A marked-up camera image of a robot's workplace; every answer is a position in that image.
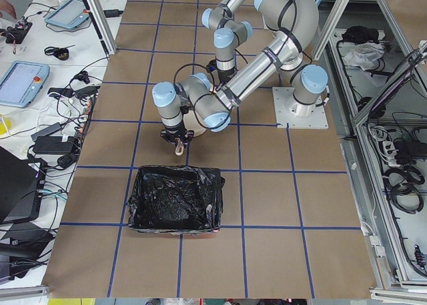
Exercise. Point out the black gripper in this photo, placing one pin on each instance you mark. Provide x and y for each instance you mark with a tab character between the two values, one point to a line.
174	132

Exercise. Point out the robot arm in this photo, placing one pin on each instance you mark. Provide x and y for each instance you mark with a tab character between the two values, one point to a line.
294	24
228	35

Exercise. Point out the black lined trash bin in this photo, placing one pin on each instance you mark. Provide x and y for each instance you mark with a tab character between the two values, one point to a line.
176	200

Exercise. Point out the black power brick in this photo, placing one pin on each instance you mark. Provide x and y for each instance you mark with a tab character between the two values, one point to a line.
55	145

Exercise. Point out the black scissors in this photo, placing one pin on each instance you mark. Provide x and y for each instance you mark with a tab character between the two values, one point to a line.
51	50

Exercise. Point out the teach pendant far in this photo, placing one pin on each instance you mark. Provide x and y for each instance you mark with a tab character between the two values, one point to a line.
69	15

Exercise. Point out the teach pendant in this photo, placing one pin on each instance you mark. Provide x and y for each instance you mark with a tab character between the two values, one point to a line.
69	15
22	82

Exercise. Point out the black laptop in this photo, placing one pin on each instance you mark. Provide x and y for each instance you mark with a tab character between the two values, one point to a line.
21	181

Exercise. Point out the teach pendant near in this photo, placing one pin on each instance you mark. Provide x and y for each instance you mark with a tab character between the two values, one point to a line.
22	82

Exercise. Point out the crumpled white cloth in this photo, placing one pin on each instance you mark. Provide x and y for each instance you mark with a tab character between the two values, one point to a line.
366	56

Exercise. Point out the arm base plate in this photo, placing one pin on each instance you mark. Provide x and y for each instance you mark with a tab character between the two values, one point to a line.
293	115

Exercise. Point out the aluminium frame post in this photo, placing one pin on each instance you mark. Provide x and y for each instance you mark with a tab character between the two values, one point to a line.
101	26

